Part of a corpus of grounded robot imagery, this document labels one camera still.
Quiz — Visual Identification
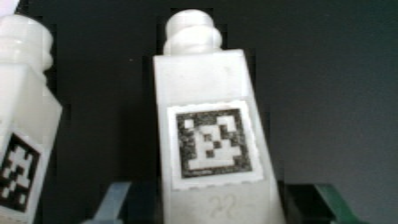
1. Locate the white table leg right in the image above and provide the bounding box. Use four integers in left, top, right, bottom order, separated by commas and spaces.
0, 15, 62, 224

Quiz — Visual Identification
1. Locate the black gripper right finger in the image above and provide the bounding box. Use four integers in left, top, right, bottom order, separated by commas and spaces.
286, 184, 370, 224

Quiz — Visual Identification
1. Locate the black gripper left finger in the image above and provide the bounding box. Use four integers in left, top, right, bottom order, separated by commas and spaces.
82, 182, 131, 224

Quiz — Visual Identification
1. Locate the white table leg with tag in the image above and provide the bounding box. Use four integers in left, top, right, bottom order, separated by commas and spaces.
153, 9, 286, 224

